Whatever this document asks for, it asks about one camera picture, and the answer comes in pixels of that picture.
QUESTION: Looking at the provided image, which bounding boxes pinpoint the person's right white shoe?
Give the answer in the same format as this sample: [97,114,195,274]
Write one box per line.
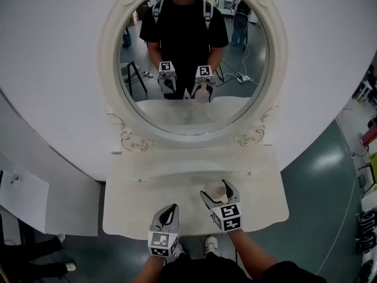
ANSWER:
[204,235,219,259]

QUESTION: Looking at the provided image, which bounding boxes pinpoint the person's left white shoe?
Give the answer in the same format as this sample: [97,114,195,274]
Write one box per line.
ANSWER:
[170,240,186,259]

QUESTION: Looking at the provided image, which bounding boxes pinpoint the white shelf cabinet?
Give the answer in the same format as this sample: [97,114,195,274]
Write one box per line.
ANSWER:
[0,90,102,237]

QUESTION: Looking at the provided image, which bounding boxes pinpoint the person's black clothing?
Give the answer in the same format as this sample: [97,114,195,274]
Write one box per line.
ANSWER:
[158,252,328,283]

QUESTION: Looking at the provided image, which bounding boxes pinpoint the person's left forearm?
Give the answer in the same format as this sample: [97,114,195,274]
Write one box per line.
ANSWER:
[132,254,166,283]

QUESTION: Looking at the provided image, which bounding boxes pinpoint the person's right forearm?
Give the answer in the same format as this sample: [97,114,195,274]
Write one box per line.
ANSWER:
[228,228,279,279]

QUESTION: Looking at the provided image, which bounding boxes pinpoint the white dressing table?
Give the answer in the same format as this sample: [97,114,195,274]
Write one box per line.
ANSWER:
[102,144,290,237]

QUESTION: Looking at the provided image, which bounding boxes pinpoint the thin white floor cable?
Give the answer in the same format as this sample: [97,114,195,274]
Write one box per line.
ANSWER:
[318,172,359,274]

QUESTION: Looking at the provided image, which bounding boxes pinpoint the person's white shoe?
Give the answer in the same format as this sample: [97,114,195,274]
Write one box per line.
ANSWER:
[170,240,186,259]
[204,235,219,259]

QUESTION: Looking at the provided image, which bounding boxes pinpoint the black white patterned bag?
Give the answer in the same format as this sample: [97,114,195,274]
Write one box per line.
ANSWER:
[355,209,377,256]

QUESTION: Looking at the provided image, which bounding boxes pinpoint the red box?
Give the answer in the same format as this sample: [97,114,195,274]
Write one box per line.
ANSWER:
[361,124,377,147]

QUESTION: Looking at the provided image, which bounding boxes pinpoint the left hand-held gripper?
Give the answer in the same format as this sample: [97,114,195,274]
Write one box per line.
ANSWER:
[147,203,180,258]

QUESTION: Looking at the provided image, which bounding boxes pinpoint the oval mirror ornate white frame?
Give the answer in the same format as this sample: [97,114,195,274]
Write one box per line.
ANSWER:
[98,0,288,153]

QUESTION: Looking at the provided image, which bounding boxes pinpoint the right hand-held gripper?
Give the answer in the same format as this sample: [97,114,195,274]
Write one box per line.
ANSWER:
[200,179,243,233]

